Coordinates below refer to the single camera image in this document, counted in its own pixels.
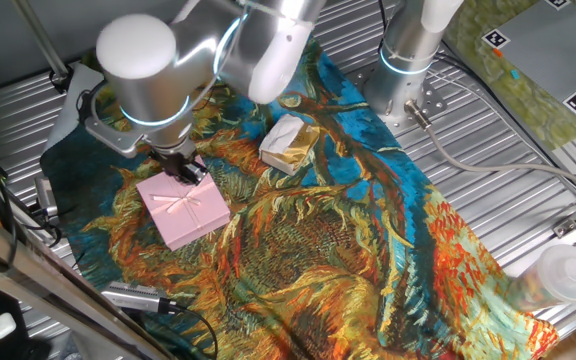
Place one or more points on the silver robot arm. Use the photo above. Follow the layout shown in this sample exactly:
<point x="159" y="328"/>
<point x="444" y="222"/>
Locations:
<point x="143" y="90"/>

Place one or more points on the white earbuds case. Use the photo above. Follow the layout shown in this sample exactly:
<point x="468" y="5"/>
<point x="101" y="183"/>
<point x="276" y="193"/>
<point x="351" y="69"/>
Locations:
<point x="2" y="325"/>

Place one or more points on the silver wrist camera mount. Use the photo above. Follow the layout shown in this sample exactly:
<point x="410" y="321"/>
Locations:
<point x="113" y="142"/>

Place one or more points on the grey studded baseplate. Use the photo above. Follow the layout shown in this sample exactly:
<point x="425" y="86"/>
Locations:
<point x="553" y="50"/>

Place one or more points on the pink ribboned casing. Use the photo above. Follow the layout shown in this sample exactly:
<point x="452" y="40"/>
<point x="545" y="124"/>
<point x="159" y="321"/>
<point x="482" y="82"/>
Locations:
<point x="188" y="220"/>

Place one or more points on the teal toy brick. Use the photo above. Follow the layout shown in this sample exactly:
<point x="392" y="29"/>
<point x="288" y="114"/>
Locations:
<point x="515" y="74"/>

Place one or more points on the orange toy brick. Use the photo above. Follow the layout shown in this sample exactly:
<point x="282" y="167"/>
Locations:
<point x="497" y="52"/>

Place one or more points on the silver camera with fins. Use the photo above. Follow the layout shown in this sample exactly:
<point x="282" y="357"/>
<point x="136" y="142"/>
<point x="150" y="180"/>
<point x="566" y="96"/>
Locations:
<point x="133" y="297"/>

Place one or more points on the small silver box camera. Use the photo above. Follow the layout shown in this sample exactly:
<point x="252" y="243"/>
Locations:
<point x="45" y="197"/>

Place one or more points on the gold box with white paper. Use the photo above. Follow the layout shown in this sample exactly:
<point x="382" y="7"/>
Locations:
<point x="290" y="147"/>

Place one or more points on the metal pole with clamp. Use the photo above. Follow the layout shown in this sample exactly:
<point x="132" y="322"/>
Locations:
<point x="43" y="45"/>

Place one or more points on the grey cloth pad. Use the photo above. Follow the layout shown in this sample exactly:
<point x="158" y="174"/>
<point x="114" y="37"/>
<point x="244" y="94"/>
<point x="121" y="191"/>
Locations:
<point x="63" y="115"/>

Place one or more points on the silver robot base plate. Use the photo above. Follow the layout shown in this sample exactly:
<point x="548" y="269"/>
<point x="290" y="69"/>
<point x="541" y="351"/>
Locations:
<point x="435" y="102"/>

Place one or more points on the sunflower painting cloth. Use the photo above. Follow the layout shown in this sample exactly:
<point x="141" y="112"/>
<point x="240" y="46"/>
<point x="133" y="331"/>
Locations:
<point x="318" y="240"/>

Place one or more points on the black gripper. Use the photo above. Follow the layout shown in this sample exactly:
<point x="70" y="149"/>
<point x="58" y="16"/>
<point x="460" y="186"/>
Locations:
<point x="173" y="162"/>

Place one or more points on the clear plastic lidded cup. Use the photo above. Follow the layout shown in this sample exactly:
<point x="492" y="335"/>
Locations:
<point x="563" y="275"/>

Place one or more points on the green patterned mat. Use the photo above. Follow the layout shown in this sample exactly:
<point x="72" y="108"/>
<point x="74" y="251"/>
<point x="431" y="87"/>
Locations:
<point x="483" y="85"/>

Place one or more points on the aluminium frame bar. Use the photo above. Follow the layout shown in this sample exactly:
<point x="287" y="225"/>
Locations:
<point x="28" y="275"/>

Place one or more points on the pink gift box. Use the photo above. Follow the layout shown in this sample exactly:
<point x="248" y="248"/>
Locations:
<point x="199" y="161"/>

